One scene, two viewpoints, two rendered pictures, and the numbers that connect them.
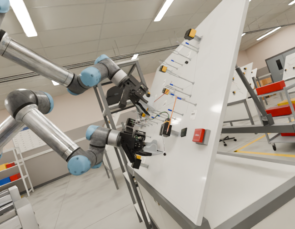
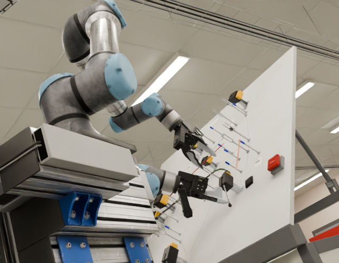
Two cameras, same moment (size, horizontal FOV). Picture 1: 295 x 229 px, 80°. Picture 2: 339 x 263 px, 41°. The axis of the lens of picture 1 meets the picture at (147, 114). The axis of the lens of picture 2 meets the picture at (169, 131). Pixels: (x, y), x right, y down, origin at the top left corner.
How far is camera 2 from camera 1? 118 cm
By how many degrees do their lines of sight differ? 34
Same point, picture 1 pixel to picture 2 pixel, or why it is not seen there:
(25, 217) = (144, 180)
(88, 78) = (153, 105)
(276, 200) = not seen: outside the picture
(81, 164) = (155, 179)
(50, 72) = not seen: hidden behind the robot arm
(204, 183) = (289, 192)
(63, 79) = (119, 105)
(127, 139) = (186, 182)
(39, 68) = not seen: hidden behind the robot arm
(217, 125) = (290, 150)
